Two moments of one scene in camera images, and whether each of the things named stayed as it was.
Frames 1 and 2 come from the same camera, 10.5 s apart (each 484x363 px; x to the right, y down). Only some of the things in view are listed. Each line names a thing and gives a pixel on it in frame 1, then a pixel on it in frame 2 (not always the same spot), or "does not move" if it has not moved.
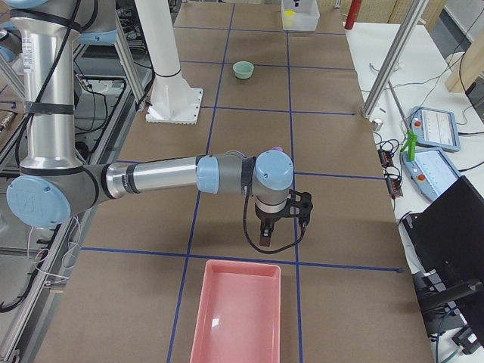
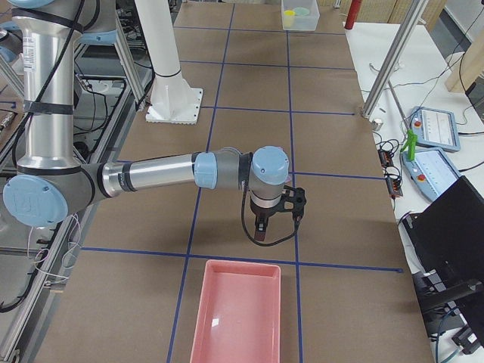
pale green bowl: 243,69 to 302,11
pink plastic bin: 238,314 does not move
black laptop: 445,246 does not move
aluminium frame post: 416,14 does not move
